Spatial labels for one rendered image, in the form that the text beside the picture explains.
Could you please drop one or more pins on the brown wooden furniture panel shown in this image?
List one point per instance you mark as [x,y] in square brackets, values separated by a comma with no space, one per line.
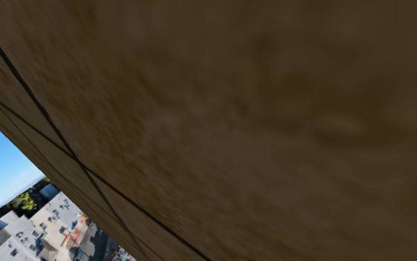
[251,119]

